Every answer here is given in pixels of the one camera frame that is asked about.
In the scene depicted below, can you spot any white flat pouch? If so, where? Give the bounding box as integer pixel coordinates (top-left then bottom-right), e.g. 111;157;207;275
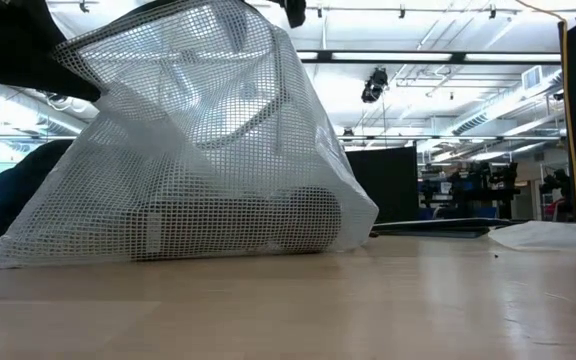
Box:
487;220;576;253

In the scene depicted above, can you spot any yellow cable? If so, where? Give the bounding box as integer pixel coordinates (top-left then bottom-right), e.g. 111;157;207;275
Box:
559;19;576;224

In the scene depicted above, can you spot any black ceiling spotlight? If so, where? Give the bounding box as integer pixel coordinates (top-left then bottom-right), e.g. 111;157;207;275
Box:
361;67;389;104

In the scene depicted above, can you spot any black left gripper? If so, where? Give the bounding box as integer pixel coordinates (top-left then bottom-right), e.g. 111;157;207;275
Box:
0;0;103;104

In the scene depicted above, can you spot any black background screen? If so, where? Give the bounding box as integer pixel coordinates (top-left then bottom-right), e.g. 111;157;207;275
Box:
345;146;419;224

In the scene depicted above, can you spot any white mesh bag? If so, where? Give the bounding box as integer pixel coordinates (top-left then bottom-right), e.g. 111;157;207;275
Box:
0;0;380;270

